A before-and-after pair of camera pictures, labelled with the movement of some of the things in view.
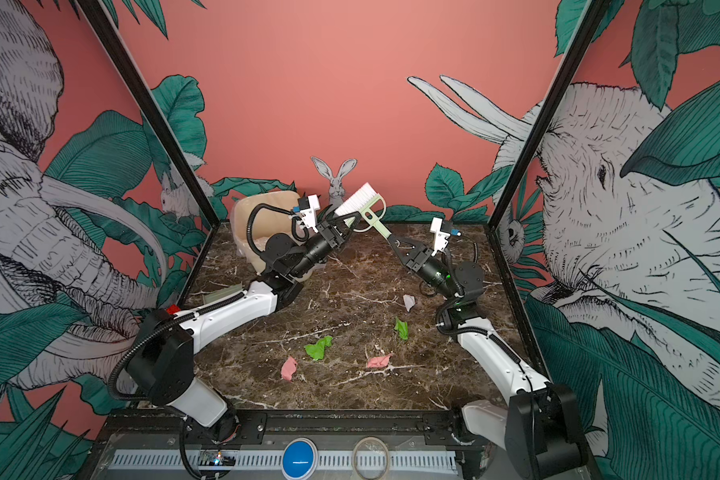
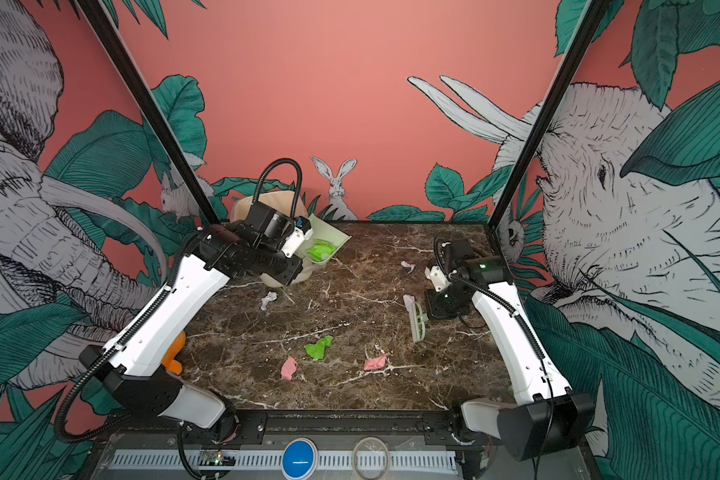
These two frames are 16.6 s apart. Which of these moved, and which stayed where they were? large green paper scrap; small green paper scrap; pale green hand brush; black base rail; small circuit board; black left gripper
Moved: black left gripper; small green paper scrap; pale green hand brush
Stayed: black base rail; small circuit board; large green paper scrap
